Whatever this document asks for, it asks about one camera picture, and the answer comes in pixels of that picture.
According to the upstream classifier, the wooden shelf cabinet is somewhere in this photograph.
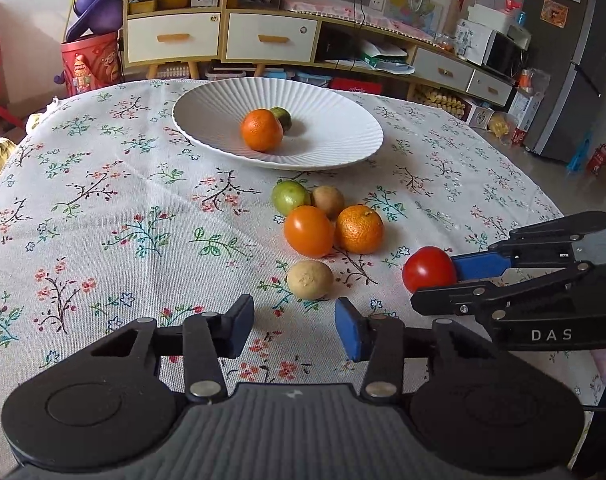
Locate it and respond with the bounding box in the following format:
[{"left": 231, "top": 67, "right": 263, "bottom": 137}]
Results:
[{"left": 123, "top": 0, "right": 321, "bottom": 80}]

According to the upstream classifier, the grey refrigerator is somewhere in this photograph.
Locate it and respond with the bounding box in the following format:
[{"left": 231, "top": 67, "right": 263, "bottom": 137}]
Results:
[{"left": 522, "top": 0, "right": 606, "bottom": 164}]

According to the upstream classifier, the pink lace runner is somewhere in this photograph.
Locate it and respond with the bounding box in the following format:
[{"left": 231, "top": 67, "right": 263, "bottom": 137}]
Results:
[{"left": 287, "top": 1, "right": 464, "bottom": 46}]

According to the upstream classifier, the red tomato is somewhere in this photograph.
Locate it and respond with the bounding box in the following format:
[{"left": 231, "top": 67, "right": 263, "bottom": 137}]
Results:
[{"left": 402, "top": 246, "right": 458, "bottom": 295}]

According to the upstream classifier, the bumpy orange mandarin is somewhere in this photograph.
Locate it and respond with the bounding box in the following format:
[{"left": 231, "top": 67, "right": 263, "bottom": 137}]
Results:
[
  {"left": 335, "top": 205, "right": 385, "bottom": 255},
  {"left": 240, "top": 108, "right": 284, "bottom": 153}
]

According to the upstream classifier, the white ribbed plate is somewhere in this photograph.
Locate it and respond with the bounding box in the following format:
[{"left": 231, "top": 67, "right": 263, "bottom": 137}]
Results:
[{"left": 172, "top": 77, "right": 385, "bottom": 171}]

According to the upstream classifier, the white cardboard box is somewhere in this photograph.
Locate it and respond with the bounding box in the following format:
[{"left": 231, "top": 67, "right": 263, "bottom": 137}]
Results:
[{"left": 467, "top": 4, "right": 514, "bottom": 37}]

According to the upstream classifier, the stack of papers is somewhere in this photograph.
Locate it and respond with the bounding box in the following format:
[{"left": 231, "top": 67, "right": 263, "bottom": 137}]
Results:
[{"left": 359, "top": 40, "right": 417, "bottom": 74}]

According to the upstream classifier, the orange square sticker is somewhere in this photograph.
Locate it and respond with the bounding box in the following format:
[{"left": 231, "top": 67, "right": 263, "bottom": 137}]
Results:
[{"left": 540, "top": 0, "right": 569, "bottom": 30}]

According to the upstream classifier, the black cable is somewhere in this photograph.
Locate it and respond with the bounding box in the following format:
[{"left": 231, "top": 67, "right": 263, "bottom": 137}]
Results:
[{"left": 333, "top": 0, "right": 370, "bottom": 68}]

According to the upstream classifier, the smooth orange fruit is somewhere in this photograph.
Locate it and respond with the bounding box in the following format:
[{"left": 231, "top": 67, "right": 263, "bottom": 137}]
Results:
[{"left": 283, "top": 205, "right": 335, "bottom": 258}]

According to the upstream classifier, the black microwave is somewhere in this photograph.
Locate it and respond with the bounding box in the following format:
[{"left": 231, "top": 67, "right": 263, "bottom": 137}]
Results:
[{"left": 482, "top": 30, "right": 522, "bottom": 79}]

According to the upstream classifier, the red printed bucket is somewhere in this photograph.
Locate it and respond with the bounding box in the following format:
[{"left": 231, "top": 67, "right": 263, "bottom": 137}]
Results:
[{"left": 60, "top": 31, "right": 124, "bottom": 97}]

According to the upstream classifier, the brown kiwi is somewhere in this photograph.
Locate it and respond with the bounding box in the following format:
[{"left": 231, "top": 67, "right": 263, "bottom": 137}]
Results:
[{"left": 310, "top": 186, "right": 346, "bottom": 221}]

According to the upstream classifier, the light green lime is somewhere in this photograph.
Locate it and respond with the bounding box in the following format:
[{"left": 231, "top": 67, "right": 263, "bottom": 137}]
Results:
[{"left": 272, "top": 180, "right": 312, "bottom": 216}]

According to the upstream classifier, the small dark green citrus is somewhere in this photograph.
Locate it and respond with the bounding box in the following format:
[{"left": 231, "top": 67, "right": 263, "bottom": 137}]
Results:
[{"left": 269, "top": 106, "right": 292, "bottom": 134}]

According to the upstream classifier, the tan round fruit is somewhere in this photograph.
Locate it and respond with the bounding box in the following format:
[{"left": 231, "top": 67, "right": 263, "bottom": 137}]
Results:
[{"left": 286, "top": 260, "right": 334, "bottom": 301}]

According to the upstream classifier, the floral tablecloth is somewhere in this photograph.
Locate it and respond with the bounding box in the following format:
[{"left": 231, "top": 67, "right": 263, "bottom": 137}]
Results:
[{"left": 0, "top": 78, "right": 606, "bottom": 480}]

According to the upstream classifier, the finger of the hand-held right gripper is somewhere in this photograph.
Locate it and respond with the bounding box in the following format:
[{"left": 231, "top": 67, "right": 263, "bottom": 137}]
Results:
[
  {"left": 452, "top": 211, "right": 606, "bottom": 281},
  {"left": 410, "top": 260, "right": 596, "bottom": 321}
]

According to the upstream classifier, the red paper bag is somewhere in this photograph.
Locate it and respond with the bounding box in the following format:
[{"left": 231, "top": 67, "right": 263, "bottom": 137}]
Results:
[{"left": 585, "top": 143, "right": 606, "bottom": 176}]

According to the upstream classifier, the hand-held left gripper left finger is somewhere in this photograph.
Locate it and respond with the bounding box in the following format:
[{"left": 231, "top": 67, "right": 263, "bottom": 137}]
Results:
[{"left": 90, "top": 294, "right": 256, "bottom": 405}]

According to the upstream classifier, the blue plastic storage box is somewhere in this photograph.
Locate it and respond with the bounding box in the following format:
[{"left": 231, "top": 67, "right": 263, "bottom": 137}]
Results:
[{"left": 293, "top": 71, "right": 334, "bottom": 89}]

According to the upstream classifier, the white drawer wooden handle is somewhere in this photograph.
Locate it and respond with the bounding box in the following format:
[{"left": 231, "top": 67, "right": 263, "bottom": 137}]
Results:
[
  {"left": 466, "top": 70, "right": 513, "bottom": 106},
  {"left": 226, "top": 13, "right": 318, "bottom": 61},
  {"left": 413, "top": 47, "right": 474, "bottom": 92},
  {"left": 127, "top": 13, "right": 220, "bottom": 65}
]

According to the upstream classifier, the flat red box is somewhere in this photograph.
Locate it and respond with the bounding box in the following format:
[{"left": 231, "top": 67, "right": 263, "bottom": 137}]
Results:
[{"left": 330, "top": 77, "right": 372, "bottom": 94}]

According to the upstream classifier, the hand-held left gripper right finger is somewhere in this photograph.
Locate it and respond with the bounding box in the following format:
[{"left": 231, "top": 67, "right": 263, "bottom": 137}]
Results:
[{"left": 334, "top": 297, "right": 488, "bottom": 402}]

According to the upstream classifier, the low wooden TV stand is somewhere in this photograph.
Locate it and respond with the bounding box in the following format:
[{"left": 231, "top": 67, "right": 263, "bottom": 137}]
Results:
[{"left": 314, "top": 7, "right": 518, "bottom": 107}]

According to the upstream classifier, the map poster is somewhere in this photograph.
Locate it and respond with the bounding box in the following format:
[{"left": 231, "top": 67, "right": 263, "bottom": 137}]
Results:
[{"left": 385, "top": 0, "right": 444, "bottom": 32}]

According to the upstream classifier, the purple toy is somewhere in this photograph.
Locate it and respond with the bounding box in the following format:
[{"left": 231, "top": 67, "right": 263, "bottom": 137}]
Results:
[{"left": 63, "top": 0, "right": 126, "bottom": 43}]

